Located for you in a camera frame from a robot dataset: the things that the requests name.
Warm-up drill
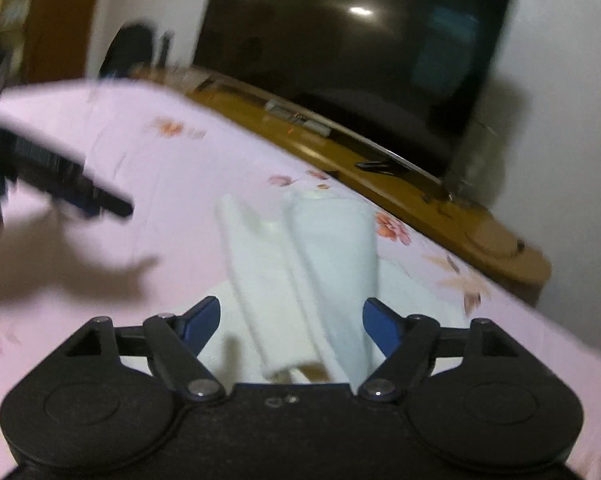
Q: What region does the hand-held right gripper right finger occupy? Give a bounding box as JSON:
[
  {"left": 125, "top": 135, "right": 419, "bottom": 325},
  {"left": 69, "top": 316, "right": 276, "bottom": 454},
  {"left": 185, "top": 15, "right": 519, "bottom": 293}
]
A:
[{"left": 357, "top": 297, "right": 522, "bottom": 404}]

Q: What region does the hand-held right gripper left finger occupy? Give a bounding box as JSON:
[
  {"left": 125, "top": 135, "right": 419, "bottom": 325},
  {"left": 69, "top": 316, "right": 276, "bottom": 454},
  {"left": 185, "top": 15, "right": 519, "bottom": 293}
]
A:
[{"left": 64, "top": 296, "right": 227, "bottom": 404}]

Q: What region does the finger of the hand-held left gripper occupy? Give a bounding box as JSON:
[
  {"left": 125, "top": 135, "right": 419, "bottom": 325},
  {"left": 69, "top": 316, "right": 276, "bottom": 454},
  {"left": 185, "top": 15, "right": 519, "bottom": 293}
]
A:
[{"left": 0, "top": 126, "right": 134, "bottom": 222}]

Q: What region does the white small garment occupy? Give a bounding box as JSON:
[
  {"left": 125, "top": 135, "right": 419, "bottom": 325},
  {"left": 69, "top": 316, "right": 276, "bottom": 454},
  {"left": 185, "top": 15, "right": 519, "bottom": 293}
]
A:
[{"left": 180, "top": 191, "right": 474, "bottom": 386}]

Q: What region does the pink floral bedsheet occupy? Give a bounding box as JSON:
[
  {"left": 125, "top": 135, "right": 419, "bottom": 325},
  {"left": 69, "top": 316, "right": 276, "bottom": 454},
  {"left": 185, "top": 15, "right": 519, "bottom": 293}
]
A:
[{"left": 0, "top": 77, "right": 601, "bottom": 480}]

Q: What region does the wooden television cabinet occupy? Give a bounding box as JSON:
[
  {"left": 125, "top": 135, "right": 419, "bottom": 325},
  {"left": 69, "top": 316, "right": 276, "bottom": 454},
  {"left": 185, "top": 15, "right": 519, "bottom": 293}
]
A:
[{"left": 130, "top": 67, "right": 553, "bottom": 307}]

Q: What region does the black chair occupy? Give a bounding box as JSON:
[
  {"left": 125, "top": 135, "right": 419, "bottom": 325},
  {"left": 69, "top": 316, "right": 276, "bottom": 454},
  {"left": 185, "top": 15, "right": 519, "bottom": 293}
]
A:
[{"left": 99, "top": 20, "right": 157, "bottom": 79}]

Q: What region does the wooden door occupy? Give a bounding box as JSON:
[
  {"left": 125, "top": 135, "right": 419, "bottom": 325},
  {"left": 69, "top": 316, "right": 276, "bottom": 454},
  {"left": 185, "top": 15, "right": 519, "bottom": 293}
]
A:
[{"left": 24, "top": 0, "right": 107, "bottom": 82}]

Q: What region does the white set-top box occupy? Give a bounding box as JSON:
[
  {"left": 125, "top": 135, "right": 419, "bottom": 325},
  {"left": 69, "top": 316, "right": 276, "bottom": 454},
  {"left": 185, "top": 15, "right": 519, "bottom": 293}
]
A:
[{"left": 264, "top": 100, "right": 332, "bottom": 137}]

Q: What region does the black flat television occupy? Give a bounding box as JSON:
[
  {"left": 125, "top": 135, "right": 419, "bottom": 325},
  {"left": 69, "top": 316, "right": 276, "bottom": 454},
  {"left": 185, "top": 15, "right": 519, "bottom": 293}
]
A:
[{"left": 193, "top": 0, "right": 524, "bottom": 182}]

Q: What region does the dark cable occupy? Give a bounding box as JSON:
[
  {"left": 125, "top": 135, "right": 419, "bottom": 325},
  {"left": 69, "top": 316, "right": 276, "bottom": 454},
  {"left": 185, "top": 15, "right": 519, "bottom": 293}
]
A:
[{"left": 421, "top": 195, "right": 527, "bottom": 257}]

